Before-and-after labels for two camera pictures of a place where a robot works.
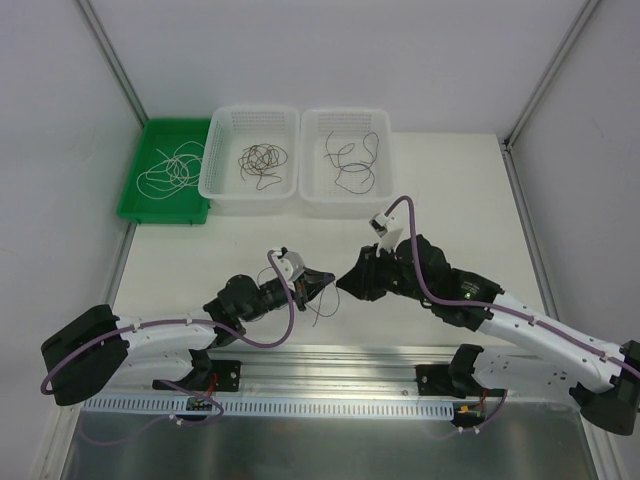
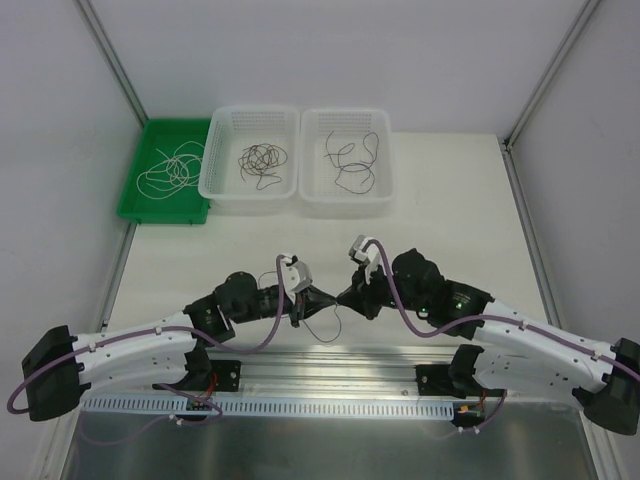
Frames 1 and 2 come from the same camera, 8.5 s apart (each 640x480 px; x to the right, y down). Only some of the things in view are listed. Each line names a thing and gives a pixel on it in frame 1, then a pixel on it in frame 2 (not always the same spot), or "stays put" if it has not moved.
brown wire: (255, 160) stays put
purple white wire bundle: (320, 299) -> (305, 324)
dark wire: (351, 148) -> (344, 150)
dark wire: (329, 153) stays put
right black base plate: (434, 380) stays put
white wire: (174, 173) stays put
